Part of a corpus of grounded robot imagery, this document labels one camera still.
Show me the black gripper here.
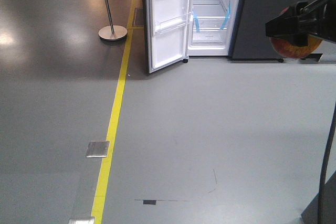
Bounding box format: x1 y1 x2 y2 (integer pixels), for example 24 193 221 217
265 0 335 46

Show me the silver floor plate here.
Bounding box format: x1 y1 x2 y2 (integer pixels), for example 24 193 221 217
68 216 96 224
86 141 110 158

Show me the red yellow apple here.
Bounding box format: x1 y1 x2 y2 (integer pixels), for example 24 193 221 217
269 7 323 59

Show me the white fridge door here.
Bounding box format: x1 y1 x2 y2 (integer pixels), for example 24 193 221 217
143 0 192 73

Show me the black hanging cable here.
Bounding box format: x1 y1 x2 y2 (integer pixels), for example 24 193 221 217
317 103 336 224

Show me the silver floor stand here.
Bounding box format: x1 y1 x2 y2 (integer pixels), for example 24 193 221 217
98 0 128 41

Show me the grey fridge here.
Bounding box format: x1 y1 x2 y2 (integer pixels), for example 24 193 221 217
187 0 315 60

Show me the grey floor sign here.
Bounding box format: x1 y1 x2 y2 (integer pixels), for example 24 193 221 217
132 8 144 27

